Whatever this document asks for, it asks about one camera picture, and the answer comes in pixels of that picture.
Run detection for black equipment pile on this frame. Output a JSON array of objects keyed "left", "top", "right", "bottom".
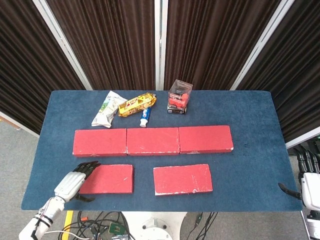
[{"left": 287, "top": 134, "right": 320, "bottom": 156}]

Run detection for black printed box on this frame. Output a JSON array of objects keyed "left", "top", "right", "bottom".
[{"left": 166, "top": 103, "right": 188, "bottom": 115}]

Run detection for black floor cable tangle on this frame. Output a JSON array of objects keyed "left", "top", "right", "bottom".
[{"left": 63, "top": 211, "right": 133, "bottom": 240}]

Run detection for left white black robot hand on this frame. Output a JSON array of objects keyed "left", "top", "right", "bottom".
[{"left": 53, "top": 160, "right": 101, "bottom": 203}]

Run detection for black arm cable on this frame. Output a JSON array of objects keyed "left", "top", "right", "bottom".
[{"left": 29, "top": 216, "right": 52, "bottom": 238}]

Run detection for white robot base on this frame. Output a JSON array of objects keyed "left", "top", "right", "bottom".
[{"left": 122, "top": 211, "right": 188, "bottom": 240}]

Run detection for black cables with connectors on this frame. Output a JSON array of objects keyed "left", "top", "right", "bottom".
[{"left": 191, "top": 211, "right": 219, "bottom": 240}]

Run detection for red foam brick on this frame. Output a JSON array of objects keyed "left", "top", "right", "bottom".
[
  {"left": 72, "top": 128, "right": 128, "bottom": 158},
  {"left": 79, "top": 164, "right": 135, "bottom": 195},
  {"left": 126, "top": 127, "right": 181, "bottom": 156},
  {"left": 153, "top": 163, "right": 214, "bottom": 196},
  {"left": 178, "top": 125, "right": 235, "bottom": 154}
]

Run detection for brown curtain partition panel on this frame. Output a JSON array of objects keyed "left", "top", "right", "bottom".
[
  {"left": 159, "top": 0, "right": 296, "bottom": 91},
  {"left": 229, "top": 0, "right": 320, "bottom": 150},
  {"left": 32, "top": 0, "right": 162, "bottom": 91},
  {"left": 0, "top": 0, "right": 87, "bottom": 137}
]

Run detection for blue white toothpaste tube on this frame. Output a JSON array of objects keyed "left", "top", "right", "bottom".
[{"left": 139, "top": 106, "right": 153, "bottom": 128}]

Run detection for yellow biscuit package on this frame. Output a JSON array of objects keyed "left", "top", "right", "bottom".
[{"left": 117, "top": 92, "right": 158, "bottom": 118}]

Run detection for white floor cable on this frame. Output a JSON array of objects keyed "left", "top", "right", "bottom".
[{"left": 44, "top": 230, "right": 86, "bottom": 240}]

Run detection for green circuit board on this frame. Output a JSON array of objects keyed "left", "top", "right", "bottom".
[{"left": 108, "top": 221, "right": 126, "bottom": 235}]

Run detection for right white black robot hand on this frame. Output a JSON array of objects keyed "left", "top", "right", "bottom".
[{"left": 278, "top": 144, "right": 320, "bottom": 210}]

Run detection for blue table cloth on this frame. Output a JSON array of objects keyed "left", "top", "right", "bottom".
[{"left": 21, "top": 89, "right": 303, "bottom": 212}]

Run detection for clear box with red cups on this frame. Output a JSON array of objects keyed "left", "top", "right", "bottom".
[{"left": 167, "top": 79, "right": 194, "bottom": 111}]

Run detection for yellow floor tape strip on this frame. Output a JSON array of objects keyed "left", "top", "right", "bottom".
[{"left": 62, "top": 210, "right": 75, "bottom": 235}]

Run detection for white green snack bag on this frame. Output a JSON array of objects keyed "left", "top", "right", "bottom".
[{"left": 91, "top": 90, "right": 128, "bottom": 129}]

